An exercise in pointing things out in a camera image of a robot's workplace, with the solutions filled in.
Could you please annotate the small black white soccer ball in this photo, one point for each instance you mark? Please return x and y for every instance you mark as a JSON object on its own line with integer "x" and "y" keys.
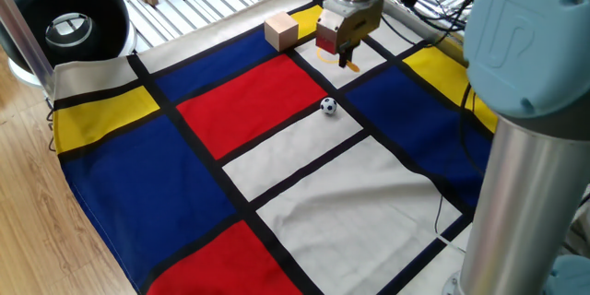
{"x": 328, "y": 105}

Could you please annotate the Mondrian pattern colour cloth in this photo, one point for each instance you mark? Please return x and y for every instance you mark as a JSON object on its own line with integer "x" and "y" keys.
{"x": 322, "y": 216}

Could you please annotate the silver Schunk gripper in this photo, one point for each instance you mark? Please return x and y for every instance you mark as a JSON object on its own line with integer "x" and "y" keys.
{"x": 350, "y": 23}

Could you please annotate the large wooden cube block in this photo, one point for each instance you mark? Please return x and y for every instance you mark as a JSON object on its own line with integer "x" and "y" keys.
{"x": 281, "y": 32}

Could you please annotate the aluminium table edge rail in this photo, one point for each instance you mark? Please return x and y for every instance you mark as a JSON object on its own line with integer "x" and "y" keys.
{"x": 415, "y": 23}

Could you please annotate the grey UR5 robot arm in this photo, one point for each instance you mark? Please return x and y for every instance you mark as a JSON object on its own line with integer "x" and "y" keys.
{"x": 530, "y": 170}

